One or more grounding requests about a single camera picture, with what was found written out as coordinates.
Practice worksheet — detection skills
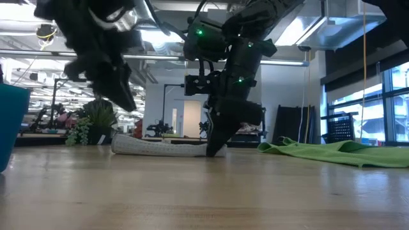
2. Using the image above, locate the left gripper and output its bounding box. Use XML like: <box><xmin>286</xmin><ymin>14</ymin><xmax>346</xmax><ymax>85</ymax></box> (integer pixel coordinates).
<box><xmin>63</xmin><ymin>47</ymin><xmax>137</xmax><ymax>111</ymax></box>

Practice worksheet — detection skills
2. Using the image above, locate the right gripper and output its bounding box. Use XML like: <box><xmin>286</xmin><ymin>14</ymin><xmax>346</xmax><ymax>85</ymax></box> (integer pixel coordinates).
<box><xmin>206</xmin><ymin>73</ymin><xmax>265</xmax><ymax>157</ymax></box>

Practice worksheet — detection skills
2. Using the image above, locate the grey microfiber towel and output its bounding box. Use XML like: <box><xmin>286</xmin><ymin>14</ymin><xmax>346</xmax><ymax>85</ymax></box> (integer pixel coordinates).
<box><xmin>111</xmin><ymin>133</ymin><xmax>228</xmax><ymax>158</ymax></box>

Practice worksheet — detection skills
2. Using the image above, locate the green microfiber towel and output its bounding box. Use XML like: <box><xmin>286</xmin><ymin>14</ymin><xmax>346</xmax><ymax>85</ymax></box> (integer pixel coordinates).
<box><xmin>257</xmin><ymin>136</ymin><xmax>409</xmax><ymax>169</ymax></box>

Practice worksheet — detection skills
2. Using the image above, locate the pink cloth pile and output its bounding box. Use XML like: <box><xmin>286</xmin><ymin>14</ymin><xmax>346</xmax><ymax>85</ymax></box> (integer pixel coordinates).
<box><xmin>239</xmin><ymin>123</ymin><xmax>261</xmax><ymax>134</ymax></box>

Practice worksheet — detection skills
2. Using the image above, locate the pale background door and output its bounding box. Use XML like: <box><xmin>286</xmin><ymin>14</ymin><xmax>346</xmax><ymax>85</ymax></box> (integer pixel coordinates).
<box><xmin>183</xmin><ymin>100</ymin><xmax>202</xmax><ymax>139</ymax></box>

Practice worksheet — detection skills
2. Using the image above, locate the small potted artificial plant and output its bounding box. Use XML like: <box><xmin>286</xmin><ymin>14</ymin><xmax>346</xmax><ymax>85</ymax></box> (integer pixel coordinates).
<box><xmin>65</xmin><ymin>98</ymin><xmax>118</xmax><ymax>147</ymax></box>

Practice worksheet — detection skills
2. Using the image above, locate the black equipment stand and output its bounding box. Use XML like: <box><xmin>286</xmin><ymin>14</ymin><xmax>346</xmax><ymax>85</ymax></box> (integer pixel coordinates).
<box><xmin>260</xmin><ymin>107</ymin><xmax>268</xmax><ymax>143</ymax></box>

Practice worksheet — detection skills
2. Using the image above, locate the wooden background table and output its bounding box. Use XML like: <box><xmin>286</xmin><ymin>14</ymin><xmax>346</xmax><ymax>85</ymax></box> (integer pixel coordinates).
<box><xmin>142</xmin><ymin>135</ymin><xmax>208</xmax><ymax>143</ymax></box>

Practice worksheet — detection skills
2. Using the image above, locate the red background object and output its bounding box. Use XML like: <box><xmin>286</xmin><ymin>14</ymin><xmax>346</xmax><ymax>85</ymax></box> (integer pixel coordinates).
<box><xmin>133</xmin><ymin>118</ymin><xmax>144</xmax><ymax>139</ymax></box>

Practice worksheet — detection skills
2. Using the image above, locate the black leaning panel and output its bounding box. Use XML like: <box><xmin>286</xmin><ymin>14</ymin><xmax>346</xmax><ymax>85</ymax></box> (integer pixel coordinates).
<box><xmin>275</xmin><ymin>104</ymin><xmax>316</xmax><ymax>141</ymax></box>

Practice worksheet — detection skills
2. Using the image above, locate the blue plastic tray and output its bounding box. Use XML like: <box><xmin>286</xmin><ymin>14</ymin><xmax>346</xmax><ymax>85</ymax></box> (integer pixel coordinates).
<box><xmin>0</xmin><ymin>82</ymin><xmax>32</xmax><ymax>173</ymax></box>

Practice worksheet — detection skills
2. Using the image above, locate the black perforated cart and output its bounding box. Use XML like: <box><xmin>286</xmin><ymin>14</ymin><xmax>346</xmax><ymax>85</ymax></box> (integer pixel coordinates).
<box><xmin>320</xmin><ymin>111</ymin><xmax>359</xmax><ymax>144</ymax></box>

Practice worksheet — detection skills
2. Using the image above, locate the black gantry frame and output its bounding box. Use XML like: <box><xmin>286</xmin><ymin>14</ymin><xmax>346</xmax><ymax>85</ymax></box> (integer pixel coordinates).
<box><xmin>162</xmin><ymin>83</ymin><xmax>186</xmax><ymax>140</ymax></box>
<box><xmin>50</xmin><ymin>77</ymin><xmax>96</xmax><ymax>134</ymax></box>

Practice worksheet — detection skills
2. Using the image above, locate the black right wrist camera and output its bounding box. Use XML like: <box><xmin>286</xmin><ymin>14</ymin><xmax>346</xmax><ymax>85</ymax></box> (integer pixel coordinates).
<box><xmin>184</xmin><ymin>73</ymin><xmax>221</xmax><ymax>96</ymax></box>

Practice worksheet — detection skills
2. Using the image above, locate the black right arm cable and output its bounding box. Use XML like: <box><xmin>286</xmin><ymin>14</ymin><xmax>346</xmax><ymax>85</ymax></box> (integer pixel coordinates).
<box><xmin>197</xmin><ymin>59</ymin><xmax>213</xmax><ymax>76</ymax></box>

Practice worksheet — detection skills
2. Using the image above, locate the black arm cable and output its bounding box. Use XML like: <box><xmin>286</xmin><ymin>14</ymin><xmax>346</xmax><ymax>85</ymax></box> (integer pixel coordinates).
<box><xmin>197</xmin><ymin>59</ymin><xmax>213</xmax><ymax>76</ymax></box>
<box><xmin>143</xmin><ymin>0</ymin><xmax>189</xmax><ymax>42</ymax></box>

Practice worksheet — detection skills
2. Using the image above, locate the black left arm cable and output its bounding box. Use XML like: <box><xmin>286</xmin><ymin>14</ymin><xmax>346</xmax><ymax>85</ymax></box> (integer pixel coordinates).
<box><xmin>143</xmin><ymin>0</ymin><xmax>189</xmax><ymax>42</ymax></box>

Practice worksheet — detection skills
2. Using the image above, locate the yellow ceiling cable reel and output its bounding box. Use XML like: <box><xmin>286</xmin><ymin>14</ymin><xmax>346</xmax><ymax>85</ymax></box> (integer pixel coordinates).
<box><xmin>35</xmin><ymin>24</ymin><xmax>58</xmax><ymax>42</ymax></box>

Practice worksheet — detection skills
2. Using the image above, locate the black aluminium table frame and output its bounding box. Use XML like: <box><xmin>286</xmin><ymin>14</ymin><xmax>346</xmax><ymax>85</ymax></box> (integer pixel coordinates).
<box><xmin>14</xmin><ymin>137</ymin><xmax>259</xmax><ymax>148</ymax></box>

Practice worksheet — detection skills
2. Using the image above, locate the rectangular metal ceiling duct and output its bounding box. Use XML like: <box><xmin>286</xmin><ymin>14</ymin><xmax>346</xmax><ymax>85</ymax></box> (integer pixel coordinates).
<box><xmin>274</xmin><ymin>0</ymin><xmax>387</xmax><ymax>51</ymax></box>

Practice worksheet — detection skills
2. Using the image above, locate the dark window frame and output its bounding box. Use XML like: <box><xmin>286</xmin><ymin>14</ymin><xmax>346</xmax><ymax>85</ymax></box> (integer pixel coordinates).
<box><xmin>321</xmin><ymin>60</ymin><xmax>409</xmax><ymax>146</ymax></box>

